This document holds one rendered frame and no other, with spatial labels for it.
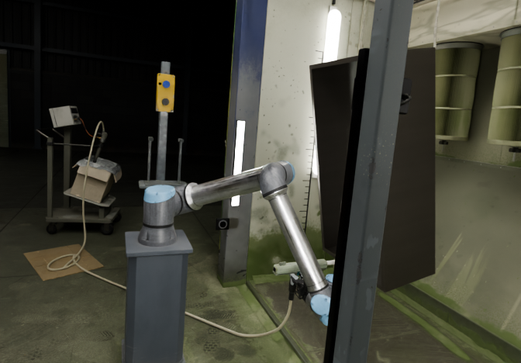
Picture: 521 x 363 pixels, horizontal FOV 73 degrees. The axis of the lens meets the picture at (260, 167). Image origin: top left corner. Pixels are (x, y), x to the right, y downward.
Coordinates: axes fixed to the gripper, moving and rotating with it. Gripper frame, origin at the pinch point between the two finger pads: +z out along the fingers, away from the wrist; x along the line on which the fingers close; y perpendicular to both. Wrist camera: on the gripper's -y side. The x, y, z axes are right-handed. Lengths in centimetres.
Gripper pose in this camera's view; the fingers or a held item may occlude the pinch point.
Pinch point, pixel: (294, 271)
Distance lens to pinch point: 198.5
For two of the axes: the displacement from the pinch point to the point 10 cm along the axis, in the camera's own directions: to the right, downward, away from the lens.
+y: -0.8, 9.6, 2.7
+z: -3.9, -2.7, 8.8
